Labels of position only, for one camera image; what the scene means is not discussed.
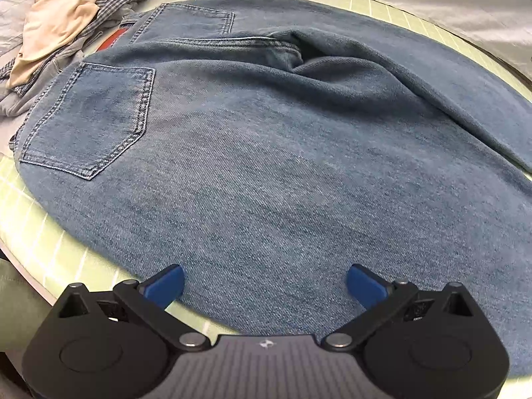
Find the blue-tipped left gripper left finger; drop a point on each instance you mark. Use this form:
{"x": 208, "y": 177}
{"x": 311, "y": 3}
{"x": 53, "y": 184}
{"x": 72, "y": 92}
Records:
{"x": 145, "y": 304}

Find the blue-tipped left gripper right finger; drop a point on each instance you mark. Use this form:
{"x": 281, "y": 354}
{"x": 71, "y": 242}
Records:
{"x": 383, "y": 301}

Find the blue denim jeans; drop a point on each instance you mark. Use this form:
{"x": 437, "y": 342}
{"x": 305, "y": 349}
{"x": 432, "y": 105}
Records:
{"x": 268, "y": 145}

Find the green grid cutting mat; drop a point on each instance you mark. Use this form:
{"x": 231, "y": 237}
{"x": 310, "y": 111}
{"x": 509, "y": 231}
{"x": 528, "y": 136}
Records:
{"x": 49, "y": 258}

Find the grey zip hoodie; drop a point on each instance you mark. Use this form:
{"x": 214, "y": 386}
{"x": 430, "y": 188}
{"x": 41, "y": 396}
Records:
{"x": 15, "y": 100}

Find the beige garment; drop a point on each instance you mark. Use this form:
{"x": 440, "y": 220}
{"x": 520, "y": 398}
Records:
{"x": 49, "y": 25}

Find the blue checked shirt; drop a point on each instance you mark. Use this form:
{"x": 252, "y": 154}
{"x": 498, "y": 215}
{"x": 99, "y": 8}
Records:
{"x": 112, "y": 0}

